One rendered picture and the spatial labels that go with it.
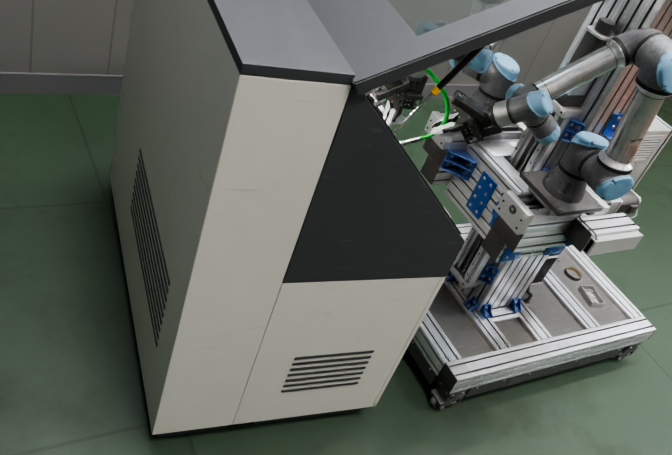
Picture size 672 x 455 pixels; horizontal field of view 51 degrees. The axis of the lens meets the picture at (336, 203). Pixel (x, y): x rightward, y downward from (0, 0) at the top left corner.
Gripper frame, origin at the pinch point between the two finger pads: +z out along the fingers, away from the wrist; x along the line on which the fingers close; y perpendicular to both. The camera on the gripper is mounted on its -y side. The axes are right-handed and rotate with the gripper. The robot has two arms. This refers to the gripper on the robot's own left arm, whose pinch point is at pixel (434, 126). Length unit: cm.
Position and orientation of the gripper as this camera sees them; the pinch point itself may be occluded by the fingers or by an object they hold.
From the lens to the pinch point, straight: 219.3
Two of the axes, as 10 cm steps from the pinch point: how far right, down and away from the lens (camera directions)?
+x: 3.1, -6.8, 6.7
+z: -8.0, 1.9, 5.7
